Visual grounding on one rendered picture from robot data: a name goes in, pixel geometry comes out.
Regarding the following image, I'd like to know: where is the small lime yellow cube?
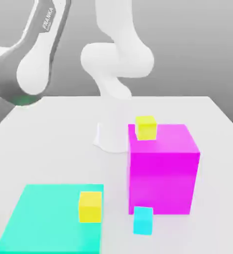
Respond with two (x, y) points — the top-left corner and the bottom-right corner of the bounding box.
(135, 116), (157, 141)

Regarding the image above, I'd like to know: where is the small cyan cube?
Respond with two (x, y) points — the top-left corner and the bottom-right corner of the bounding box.
(133, 206), (154, 236)

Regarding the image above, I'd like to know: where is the large magenta box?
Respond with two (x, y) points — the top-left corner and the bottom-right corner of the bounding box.
(127, 124), (201, 215)

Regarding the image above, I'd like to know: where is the large turquoise box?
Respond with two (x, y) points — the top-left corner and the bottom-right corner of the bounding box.
(0, 184), (104, 254)

